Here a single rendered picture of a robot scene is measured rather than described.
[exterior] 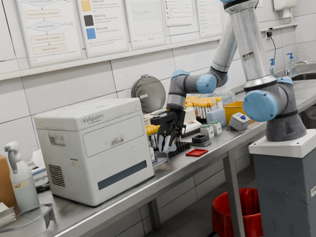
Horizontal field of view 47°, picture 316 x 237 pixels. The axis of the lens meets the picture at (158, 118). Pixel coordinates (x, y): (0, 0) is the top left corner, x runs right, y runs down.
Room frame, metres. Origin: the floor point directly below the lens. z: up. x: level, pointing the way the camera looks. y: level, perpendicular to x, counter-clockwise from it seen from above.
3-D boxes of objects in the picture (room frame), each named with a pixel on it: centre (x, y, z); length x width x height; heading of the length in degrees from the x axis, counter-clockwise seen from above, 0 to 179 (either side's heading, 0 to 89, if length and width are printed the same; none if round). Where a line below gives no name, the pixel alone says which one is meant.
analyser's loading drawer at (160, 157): (1.31, 0.08, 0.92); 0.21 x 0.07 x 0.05; 134
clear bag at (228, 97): (2.50, -0.47, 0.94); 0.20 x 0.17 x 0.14; 109
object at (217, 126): (1.70, -0.26, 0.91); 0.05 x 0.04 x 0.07; 44
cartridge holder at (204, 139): (1.59, -0.17, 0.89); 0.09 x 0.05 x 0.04; 42
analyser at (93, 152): (1.29, 0.23, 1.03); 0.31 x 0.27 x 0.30; 134
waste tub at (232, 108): (1.87, -0.44, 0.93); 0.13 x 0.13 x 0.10; 43
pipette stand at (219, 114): (1.80, -0.29, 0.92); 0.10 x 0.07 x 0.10; 129
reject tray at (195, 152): (1.46, -0.13, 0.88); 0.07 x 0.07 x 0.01; 44
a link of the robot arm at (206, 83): (1.44, -0.20, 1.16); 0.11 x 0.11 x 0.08; 50
